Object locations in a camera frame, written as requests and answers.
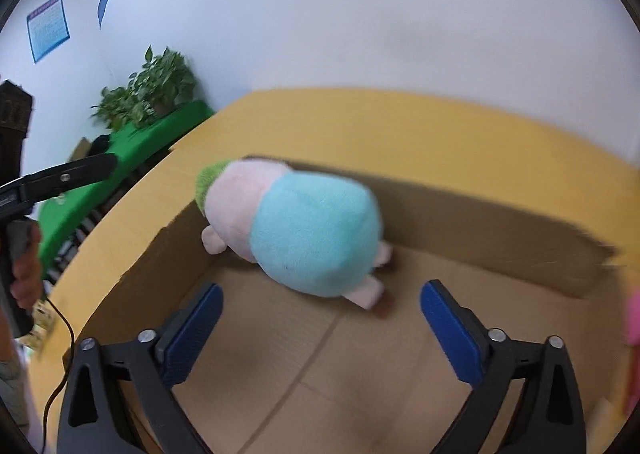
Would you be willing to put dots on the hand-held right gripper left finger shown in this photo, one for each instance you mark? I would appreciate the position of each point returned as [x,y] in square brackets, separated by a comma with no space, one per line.
[196,329]

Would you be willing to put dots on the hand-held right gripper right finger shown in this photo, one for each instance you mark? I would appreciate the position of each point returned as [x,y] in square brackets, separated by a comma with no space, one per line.
[447,329]

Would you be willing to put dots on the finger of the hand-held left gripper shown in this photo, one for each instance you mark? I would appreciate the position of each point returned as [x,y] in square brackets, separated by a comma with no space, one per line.
[75,174]

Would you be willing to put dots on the brown cardboard box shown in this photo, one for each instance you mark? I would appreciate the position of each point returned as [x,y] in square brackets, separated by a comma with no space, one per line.
[400,334]

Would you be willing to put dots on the pastel plush toy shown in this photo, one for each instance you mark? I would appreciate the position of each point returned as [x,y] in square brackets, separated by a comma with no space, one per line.
[300,229]

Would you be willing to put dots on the person's left hand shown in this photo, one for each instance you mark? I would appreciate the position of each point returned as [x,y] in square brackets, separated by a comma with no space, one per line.
[27,269]

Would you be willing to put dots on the green cloth covered table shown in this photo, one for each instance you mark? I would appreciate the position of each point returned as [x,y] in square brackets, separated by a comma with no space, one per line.
[125,158]

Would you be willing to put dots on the small green potted plant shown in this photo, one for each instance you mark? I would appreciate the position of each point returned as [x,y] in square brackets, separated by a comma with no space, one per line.
[114,106]

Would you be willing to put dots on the pink object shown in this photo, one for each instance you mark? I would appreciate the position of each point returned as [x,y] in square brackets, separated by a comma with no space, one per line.
[632,319]

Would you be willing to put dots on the blue framed wall poster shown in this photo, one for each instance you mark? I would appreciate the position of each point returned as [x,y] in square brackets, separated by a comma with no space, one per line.
[47,26]

